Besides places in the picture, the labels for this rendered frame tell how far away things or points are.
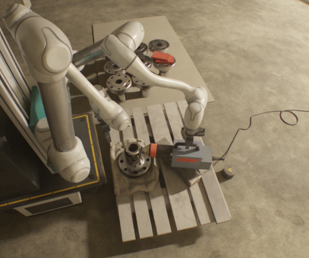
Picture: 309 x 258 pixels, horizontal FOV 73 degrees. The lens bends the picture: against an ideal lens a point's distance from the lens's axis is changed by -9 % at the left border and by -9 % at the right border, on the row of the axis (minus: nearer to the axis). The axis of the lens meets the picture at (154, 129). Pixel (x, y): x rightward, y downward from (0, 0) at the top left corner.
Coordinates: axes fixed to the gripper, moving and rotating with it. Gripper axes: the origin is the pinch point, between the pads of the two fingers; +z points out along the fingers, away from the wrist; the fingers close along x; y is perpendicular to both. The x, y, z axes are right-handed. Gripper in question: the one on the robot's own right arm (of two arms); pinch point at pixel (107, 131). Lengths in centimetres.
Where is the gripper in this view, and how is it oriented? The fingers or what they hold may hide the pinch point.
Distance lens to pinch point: 150.4
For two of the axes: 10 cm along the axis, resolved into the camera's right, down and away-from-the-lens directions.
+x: 3.0, 7.6, -5.8
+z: 0.0, 6.0, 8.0
